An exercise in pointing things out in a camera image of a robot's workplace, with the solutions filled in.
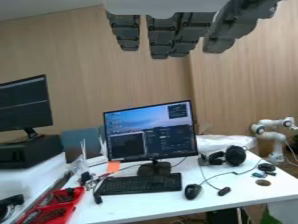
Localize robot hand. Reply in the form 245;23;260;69
103;0;284;61

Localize lit computer screen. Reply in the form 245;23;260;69
103;99;200;177

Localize small white jointed device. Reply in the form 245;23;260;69
250;116;298;164

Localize black headphones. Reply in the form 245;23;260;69
0;194;27;216
206;144;249;167

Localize dark computer screen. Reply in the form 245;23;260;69
0;74;55;139

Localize orange paper note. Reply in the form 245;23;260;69
105;160;123;174

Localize black keyboard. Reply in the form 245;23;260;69
95;172;184;197

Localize black mouse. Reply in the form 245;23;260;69
184;183;204;201

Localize black box device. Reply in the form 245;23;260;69
0;133;65;170

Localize white desk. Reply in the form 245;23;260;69
0;133;298;224

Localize red tray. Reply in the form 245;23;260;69
39;185;87;212
16;199;68;224

